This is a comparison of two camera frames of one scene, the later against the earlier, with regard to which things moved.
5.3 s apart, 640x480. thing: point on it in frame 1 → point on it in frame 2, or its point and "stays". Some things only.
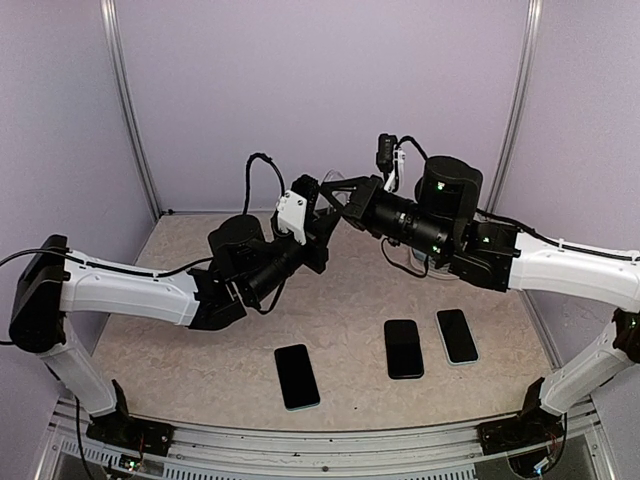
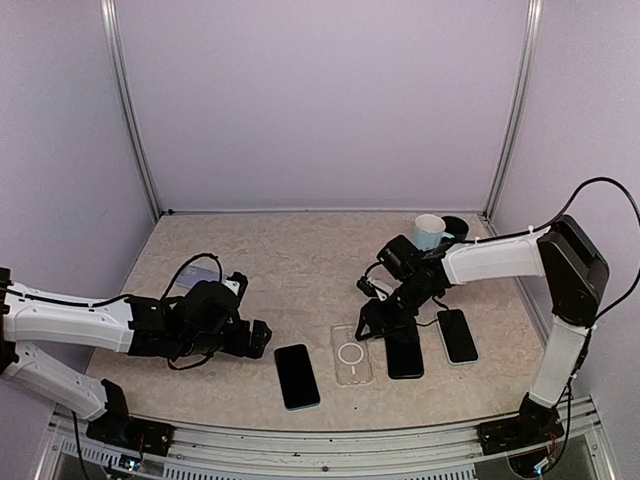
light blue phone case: (459, 344) stays
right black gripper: (360, 206) → (378, 318)
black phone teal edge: (296, 375) stays
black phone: (458, 339) stays
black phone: (403, 349) stays
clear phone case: (322, 207) → (352, 356)
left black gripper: (319, 237) → (239, 345)
